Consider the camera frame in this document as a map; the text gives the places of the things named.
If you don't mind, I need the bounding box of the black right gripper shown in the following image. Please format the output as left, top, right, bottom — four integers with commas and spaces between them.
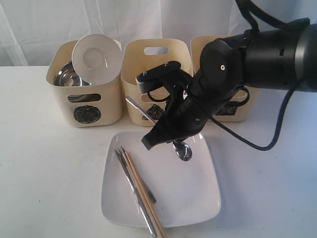
141, 71, 213, 150

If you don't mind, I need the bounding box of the stainless steel spoon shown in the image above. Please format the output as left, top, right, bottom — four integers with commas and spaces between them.
125, 96, 192, 161

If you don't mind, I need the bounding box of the white square plate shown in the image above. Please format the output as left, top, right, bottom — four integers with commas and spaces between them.
101, 131, 221, 228

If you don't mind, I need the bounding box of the white plastic bowl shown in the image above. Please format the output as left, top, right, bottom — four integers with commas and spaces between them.
72, 34, 122, 85

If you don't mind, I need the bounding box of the stainless steel bowl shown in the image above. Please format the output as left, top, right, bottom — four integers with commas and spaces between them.
53, 61, 100, 103

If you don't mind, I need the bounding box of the stainless steel fork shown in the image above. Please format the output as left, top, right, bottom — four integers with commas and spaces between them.
115, 149, 139, 200

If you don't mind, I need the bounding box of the stainless steel table knife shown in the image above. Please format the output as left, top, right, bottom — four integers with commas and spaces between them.
132, 181, 158, 238

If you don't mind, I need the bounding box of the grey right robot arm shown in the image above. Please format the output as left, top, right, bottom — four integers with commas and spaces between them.
136, 19, 317, 151

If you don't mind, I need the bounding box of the cream bin with square mark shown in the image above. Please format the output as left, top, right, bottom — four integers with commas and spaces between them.
190, 35, 261, 122

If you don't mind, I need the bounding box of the cream bin with circle mark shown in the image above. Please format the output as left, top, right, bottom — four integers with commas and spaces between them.
46, 40, 123, 127

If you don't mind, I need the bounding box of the cream bin with triangle mark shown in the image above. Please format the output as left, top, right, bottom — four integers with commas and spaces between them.
121, 39, 193, 120

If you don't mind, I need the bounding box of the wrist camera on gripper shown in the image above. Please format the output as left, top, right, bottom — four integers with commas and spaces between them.
136, 60, 192, 94

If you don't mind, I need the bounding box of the black cable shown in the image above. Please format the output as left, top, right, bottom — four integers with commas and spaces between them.
148, 0, 310, 151

